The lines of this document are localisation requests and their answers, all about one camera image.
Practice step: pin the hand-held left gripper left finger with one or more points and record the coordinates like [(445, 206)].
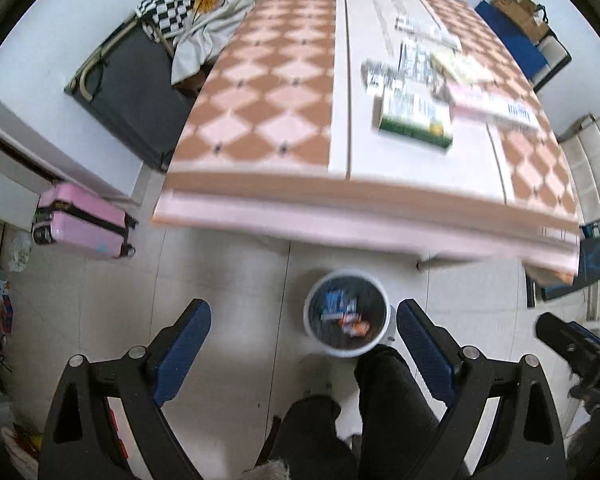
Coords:
[(180, 355)]

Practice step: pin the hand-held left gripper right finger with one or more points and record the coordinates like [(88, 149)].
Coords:
[(425, 355)]

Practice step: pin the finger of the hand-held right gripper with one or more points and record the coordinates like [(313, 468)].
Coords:
[(562, 332)]

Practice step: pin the white trash bin black liner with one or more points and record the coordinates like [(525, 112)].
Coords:
[(347, 315)]

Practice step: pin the person's right forearm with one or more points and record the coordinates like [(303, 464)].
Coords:
[(597, 447)]

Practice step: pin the person's dark trouser leg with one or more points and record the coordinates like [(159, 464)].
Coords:
[(397, 405), (312, 440)]

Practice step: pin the orange wrapper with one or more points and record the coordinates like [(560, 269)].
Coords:
[(357, 328)]

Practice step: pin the blue wrapper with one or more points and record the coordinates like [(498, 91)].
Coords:
[(336, 302)]

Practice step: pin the pink suitcase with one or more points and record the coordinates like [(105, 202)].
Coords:
[(82, 225)]

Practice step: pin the white padded chair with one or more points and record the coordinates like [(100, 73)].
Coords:
[(591, 165)]

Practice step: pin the white plastic bag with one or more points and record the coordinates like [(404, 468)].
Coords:
[(20, 256)]

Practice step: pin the pink flat box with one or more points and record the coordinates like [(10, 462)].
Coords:
[(495, 106)]

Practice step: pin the green and white box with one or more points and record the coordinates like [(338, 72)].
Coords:
[(414, 116)]

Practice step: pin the pink checkered table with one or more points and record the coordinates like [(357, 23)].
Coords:
[(280, 110)]

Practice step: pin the dark folding bed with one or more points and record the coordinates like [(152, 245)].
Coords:
[(130, 90)]

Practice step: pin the black and white packet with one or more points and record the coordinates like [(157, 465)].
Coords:
[(380, 76)]

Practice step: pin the pale yellow packet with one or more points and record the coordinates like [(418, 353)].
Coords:
[(457, 67)]

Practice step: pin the blue board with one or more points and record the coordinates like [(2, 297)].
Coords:
[(512, 42)]

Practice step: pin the grey cloth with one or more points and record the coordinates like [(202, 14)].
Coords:
[(207, 35)]

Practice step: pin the cardboard box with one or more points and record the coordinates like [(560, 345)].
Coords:
[(521, 9)]

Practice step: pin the small white packet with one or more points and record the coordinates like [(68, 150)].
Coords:
[(408, 23)]

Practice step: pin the black white checkered cloth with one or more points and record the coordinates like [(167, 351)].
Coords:
[(172, 1)]

